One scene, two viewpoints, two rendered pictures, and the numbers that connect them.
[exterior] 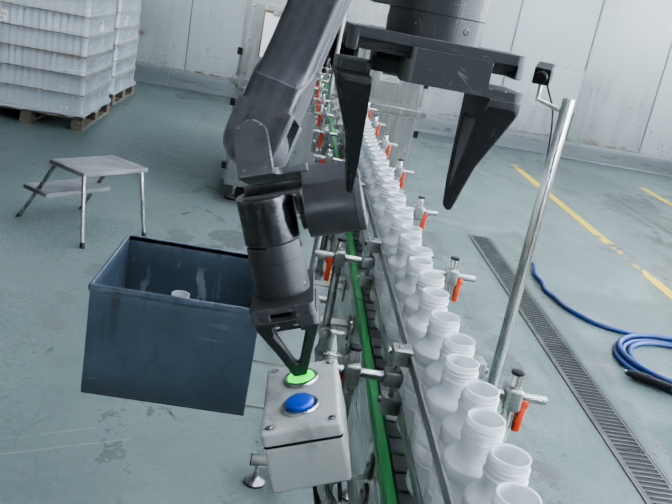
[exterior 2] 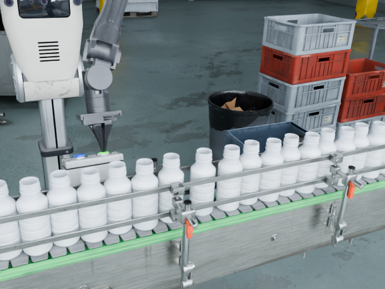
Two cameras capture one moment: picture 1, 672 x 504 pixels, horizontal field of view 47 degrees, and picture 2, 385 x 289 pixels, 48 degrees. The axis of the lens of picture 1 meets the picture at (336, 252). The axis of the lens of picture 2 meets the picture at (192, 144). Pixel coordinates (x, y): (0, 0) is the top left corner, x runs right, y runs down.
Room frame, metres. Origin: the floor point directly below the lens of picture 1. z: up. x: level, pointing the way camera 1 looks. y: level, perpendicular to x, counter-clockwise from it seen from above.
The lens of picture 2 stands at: (0.63, -0.97, 1.60)
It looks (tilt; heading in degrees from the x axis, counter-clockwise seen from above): 25 degrees down; 70
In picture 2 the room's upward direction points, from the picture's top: 3 degrees clockwise
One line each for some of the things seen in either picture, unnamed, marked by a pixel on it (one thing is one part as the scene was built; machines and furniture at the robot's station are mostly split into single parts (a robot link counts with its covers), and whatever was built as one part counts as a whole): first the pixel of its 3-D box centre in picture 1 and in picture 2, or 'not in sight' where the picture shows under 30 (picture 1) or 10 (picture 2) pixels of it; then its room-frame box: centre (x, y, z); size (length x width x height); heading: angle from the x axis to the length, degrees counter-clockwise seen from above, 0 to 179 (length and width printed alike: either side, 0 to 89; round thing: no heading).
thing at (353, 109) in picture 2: not in sight; (350, 100); (3.35, 2.12, 0.33); 0.61 x 0.41 x 0.22; 8
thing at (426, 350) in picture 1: (431, 376); (170, 187); (0.89, -0.15, 1.08); 0.06 x 0.06 x 0.17
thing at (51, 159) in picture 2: not in sight; (60, 192); (0.66, 0.48, 0.74); 0.11 x 0.11 x 0.40; 5
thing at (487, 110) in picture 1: (441, 131); not in sight; (0.48, -0.05, 1.44); 0.07 x 0.07 x 0.09; 5
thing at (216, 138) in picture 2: not in sight; (236, 142); (1.91, 1.55, 0.32); 0.45 x 0.45 x 0.64
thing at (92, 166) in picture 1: (84, 193); not in sight; (4.32, 1.49, 0.21); 0.61 x 0.47 x 0.41; 58
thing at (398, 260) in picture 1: (401, 284); (287, 164); (1.22, -0.12, 1.08); 0.06 x 0.06 x 0.17
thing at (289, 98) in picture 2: not in sight; (300, 87); (2.66, 1.96, 0.55); 0.61 x 0.41 x 0.22; 12
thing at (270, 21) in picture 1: (277, 36); not in sight; (5.51, 0.67, 1.22); 0.23 x 0.03 x 0.32; 95
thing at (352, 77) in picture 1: (385, 120); not in sight; (0.48, -0.01, 1.44); 0.07 x 0.07 x 0.09; 5
